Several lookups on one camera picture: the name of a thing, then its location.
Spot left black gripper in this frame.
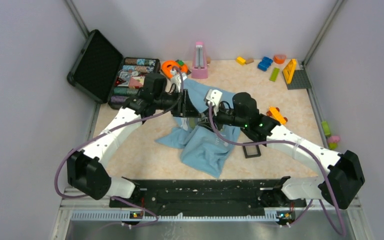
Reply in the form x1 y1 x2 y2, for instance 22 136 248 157
154 88 201 118

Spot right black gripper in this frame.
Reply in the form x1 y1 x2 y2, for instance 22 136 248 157
198 101 248 133

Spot light blue t-shirt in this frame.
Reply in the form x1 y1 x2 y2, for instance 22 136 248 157
155 78 241 178

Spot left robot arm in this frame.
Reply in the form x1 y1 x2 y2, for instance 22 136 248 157
66 71 199 207

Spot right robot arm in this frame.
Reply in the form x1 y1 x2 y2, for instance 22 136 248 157
204 89 365 210

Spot pink metronome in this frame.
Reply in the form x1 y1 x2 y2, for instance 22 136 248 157
190 41 209 79

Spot orange letter e toy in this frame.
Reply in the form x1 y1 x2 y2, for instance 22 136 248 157
161 60 190 79

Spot orange toy car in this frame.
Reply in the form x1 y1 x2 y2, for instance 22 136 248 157
266 106 288 125

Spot yellow small toy brick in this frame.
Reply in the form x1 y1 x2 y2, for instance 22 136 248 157
235 56 247 66

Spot brown small block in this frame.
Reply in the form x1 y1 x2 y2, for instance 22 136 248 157
245 58 254 65

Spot green toy brick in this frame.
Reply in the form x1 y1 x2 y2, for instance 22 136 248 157
269 67 280 82

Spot blue toy brick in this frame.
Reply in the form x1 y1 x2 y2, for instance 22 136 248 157
257 56 273 72

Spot yellow triangular toy block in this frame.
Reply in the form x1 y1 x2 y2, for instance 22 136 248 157
282 58 297 85

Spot orange small cup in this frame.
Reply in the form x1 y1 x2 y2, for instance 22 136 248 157
273 54 287 65

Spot grey building baseplate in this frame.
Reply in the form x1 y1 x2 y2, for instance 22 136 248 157
286 69 312 90

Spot black poker chip case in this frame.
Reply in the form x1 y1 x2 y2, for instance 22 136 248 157
66 29 161 104

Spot green pink toy pieces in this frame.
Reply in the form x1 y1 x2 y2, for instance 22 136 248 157
321 121 341 150

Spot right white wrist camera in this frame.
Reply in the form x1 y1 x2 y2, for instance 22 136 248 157
204 89 223 108

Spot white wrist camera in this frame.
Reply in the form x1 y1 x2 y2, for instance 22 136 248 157
204 89 223 108
170 68 188 86

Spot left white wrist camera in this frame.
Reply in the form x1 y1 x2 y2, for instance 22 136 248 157
170 68 188 86

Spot lower black square frame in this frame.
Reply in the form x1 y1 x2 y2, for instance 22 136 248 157
242 145 262 159

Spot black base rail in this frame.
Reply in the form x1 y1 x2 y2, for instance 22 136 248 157
128 179 307 217

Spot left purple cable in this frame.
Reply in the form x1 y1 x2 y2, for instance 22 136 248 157
53 67 185 228

